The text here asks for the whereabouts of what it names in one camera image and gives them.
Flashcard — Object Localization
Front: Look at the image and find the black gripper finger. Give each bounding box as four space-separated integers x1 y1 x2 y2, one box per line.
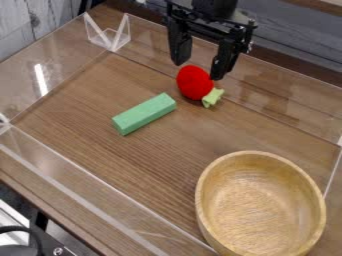
210 27 245 81
167 18 193 66

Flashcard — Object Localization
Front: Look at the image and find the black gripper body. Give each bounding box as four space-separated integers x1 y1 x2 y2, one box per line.
162 0 260 54

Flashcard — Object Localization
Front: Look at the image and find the red plush strawberry toy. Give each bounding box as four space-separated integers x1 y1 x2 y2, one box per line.
177 65 225 108

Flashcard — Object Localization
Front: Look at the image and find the green rectangular block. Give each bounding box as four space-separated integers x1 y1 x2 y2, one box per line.
113 93 177 136

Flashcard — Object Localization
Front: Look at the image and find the wooden bowl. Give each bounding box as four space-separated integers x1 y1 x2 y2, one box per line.
196 150 326 256

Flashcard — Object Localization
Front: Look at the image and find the clear acrylic tray enclosure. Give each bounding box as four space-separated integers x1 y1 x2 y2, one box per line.
0 8 342 256

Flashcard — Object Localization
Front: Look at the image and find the black metal table frame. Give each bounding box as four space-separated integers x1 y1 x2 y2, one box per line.
30 211 97 256

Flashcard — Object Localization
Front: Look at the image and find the black cable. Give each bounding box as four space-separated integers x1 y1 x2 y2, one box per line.
0 225 46 256

